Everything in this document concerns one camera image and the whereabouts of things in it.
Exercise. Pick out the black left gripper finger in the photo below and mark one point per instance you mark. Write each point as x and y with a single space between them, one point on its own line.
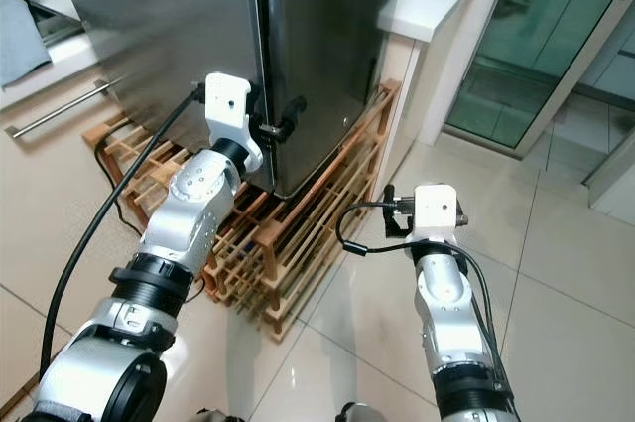
291 116

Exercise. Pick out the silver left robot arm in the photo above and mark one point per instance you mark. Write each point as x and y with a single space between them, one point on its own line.
184 206

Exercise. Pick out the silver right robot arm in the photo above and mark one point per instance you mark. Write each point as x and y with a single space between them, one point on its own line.
446 308

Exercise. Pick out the grey mini fridge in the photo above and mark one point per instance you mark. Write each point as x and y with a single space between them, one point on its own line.
159 35

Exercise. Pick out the wooden slatted rack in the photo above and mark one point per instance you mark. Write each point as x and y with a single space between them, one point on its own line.
288 243

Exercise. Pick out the white side counter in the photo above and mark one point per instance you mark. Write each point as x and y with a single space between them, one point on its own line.
432 0

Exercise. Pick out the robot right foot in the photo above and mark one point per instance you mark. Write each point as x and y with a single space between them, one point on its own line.
362 414

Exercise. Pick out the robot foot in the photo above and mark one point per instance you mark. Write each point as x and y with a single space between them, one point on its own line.
213 416
362 414

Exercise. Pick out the beige kitchen cabinet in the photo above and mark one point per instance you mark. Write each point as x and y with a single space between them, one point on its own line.
40 204

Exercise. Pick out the black stove top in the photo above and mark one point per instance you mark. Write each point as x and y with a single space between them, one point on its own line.
64 25

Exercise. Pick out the green glass sliding door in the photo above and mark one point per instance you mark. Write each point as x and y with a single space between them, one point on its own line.
536 35

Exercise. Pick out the grey cloth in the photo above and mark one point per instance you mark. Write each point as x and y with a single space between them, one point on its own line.
20 40

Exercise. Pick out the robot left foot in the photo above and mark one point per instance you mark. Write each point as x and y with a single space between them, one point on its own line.
213 416

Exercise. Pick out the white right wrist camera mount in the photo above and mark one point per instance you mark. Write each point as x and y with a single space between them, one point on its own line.
435 211

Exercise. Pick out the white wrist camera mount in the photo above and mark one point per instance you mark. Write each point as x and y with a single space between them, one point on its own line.
435 211
228 104

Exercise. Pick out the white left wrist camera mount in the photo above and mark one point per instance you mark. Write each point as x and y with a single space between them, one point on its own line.
228 104

